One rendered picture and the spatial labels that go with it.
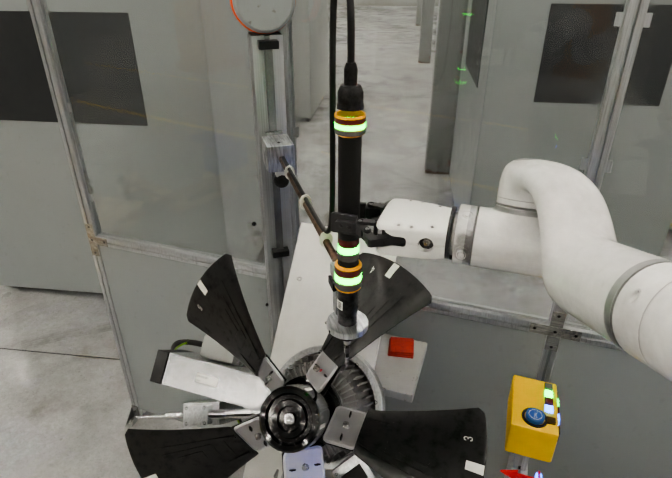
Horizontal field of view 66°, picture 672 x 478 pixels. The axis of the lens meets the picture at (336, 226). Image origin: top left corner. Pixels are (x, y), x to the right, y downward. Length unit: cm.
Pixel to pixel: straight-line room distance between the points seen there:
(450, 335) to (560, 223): 119
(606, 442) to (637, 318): 154
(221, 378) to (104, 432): 160
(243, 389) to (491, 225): 73
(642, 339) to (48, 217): 330
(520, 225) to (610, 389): 120
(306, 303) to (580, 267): 86
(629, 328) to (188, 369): 101
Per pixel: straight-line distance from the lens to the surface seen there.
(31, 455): 286
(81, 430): 286
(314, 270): 131
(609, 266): 53
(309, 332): 130
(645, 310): 48
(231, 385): 124
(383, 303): 101
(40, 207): 350
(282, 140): 136
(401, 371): 164
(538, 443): 130
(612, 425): 196
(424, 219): 73
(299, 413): 102
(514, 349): 176
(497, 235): 71
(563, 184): 64
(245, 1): 136
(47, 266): 373
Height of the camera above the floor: 199
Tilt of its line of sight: 28 degrees down
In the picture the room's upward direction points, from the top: straight up
